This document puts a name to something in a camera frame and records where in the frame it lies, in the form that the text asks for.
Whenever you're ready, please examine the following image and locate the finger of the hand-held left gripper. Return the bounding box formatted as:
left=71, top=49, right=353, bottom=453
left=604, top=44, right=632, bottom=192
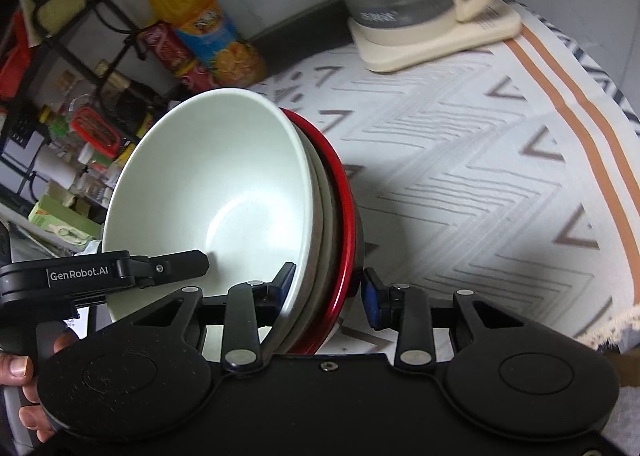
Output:
left=131, top=249, right=211, bottom=290

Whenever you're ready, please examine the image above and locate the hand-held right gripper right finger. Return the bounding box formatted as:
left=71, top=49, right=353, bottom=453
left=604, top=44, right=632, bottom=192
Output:
left=363, top=267, right=547, bottom=372

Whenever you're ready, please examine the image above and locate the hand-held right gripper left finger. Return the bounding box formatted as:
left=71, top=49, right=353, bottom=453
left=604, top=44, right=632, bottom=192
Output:
left=120, top=261, right=298, bottom=373

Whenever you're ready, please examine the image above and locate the red bowl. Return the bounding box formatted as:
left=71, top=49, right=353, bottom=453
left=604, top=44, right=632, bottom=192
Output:
left=280, top=107, right=369, bottom=356

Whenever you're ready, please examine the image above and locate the pale green bowl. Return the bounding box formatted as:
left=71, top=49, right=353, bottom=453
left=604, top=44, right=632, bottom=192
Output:
left=101, top=89, right=321, bottom=352

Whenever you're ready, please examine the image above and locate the person's left hand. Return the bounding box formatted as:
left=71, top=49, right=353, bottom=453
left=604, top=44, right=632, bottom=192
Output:
left=0, top=331, right=77, bottom=443

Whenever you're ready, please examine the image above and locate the green carton box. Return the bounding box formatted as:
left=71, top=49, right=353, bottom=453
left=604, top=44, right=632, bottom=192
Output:
left=27, top=193, right=102, bottom=249

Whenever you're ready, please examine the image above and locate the red-lidded clear container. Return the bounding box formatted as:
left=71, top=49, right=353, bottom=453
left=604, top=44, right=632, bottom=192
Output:
left=69, top=106, right=124, bottom=158

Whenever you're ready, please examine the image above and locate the patterned beige table mat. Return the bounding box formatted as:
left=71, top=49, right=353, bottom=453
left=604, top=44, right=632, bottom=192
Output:
left=200, top=0, right=640, bottom=352

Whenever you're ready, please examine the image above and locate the dark glass bottle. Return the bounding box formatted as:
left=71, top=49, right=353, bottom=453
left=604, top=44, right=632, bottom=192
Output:
left=94, top=59, right=168, bottom=139

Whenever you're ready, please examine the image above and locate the red soda can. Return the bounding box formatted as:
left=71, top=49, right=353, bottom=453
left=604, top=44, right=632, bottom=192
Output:
left=137, top=21, right=221, bottom=94

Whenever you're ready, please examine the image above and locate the red bag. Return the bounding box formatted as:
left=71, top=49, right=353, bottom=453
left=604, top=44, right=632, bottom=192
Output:
left=0, top=11, right=32, bottom=101

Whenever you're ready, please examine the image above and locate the orange juice bottle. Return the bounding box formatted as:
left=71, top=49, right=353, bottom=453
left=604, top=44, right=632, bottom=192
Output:
left=138, top=0, right=267, bottom=90

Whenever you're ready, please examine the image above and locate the cream kettle base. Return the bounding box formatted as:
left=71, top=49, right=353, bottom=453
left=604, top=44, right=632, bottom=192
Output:
left=347, top=0, right=523, bottom=74

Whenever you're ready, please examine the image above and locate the black metal shelf rack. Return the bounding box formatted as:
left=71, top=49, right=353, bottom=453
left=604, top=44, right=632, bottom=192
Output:
left=0, top=0, right=168, bottom=202

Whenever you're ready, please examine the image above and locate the yellow sponge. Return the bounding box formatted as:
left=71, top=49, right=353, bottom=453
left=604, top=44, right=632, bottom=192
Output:
left=36, top=0, right=90, bottom=33

